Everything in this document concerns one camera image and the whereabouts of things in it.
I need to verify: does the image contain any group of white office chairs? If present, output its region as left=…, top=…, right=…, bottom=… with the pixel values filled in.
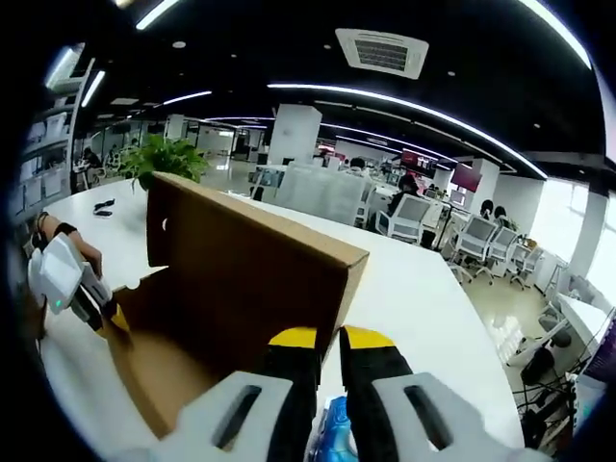
left=374, top=190, right=548, bottom=290

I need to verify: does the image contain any blue soft tissue pack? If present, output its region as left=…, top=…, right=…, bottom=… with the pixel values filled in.
left=307, top=395, right=361, bottom=462

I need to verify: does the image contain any ceiling air conditioner vent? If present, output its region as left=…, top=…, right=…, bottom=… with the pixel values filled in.
left=335, top=27, right=430, bottom=81

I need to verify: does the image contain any red wall display screen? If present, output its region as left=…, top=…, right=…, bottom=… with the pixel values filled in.
left=449, top=162, right=484, bottom=192

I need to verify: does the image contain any black cable tangle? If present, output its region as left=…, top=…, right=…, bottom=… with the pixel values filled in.
left=512, top=370, right=586, bottom=449

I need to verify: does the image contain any potted green plant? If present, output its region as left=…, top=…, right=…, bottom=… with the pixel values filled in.
left=117, top=134, right=211, bottom=193

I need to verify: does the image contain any brown cardboard shoe box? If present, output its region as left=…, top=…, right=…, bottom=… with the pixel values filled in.
left=106, top=171, right=371, bottom=442

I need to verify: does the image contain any person's left hand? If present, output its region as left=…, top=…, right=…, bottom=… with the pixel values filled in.
left=71, top=239, right=104, bottom=279

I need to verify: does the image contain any metal storage shelf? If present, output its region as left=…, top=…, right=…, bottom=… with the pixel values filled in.
left=13, top=42, right=97, bottom=222

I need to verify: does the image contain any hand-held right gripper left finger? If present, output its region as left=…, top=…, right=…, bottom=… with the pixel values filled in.
left=115, top=325, right=320, bottom=462

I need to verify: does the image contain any long ceiling light strip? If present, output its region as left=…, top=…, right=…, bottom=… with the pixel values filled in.
left=267, top=82, right=550, bottom=180

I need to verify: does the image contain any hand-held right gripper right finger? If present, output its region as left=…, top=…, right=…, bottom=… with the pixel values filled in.
left=339, top=324, right=540, bottom=462

